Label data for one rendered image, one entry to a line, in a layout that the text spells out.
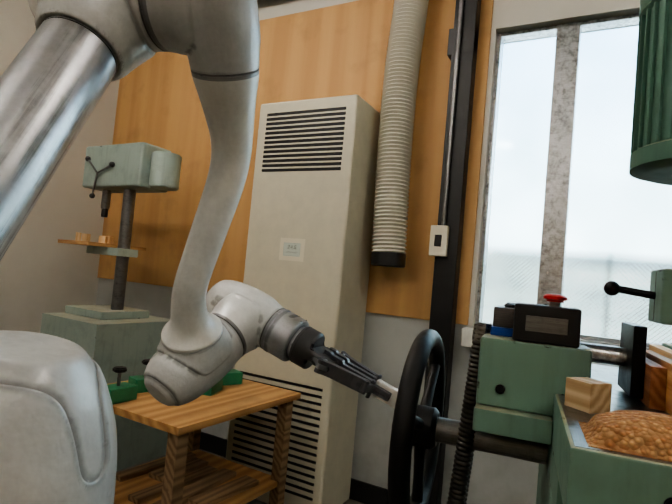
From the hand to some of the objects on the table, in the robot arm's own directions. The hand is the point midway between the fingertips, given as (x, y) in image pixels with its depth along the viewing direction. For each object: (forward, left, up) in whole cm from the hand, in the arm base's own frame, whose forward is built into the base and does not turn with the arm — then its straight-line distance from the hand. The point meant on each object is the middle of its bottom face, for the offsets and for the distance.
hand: (392, 396), depth 88 cm
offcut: (+1, -36, +11) cm, 38 cm away
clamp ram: (+13, -30, +11) cm, 34 cm away
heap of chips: (-4, -48, +11) cm, 49 cm away
